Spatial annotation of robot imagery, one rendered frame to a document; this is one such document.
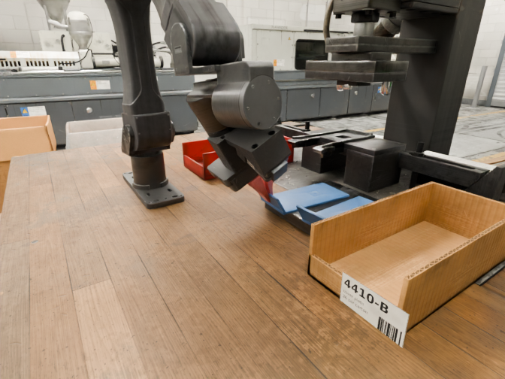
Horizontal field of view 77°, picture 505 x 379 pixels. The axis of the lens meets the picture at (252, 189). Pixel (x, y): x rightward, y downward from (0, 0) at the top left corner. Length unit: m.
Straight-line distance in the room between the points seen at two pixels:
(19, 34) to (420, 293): 6.79
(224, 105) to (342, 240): 0.22
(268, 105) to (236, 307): 0.22
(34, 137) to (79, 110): 2.36
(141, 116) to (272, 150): 0.29
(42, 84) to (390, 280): 4.79
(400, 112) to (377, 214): 0.50
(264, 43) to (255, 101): 5.50
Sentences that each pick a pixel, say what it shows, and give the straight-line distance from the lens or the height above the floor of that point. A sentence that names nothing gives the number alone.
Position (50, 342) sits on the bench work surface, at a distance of 0.38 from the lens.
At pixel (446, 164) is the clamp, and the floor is 0.97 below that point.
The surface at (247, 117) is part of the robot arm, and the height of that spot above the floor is 1.09.
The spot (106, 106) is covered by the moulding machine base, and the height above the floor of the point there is 0.55.
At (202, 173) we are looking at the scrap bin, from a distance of 0.70.
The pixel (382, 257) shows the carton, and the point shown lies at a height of 0.90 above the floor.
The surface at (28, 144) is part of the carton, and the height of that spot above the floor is 0.61.
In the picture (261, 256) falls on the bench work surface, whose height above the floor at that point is 0.90.
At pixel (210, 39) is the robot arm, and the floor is 1.16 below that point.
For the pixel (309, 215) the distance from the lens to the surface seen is 0.45.
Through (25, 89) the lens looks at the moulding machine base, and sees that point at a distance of 4.97.
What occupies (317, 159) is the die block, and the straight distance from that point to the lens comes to 0.74.
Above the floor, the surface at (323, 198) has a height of 0.92.
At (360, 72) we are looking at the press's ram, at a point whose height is 1.12.
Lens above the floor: 1.14
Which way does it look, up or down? 22 degrees down
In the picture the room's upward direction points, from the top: straight up
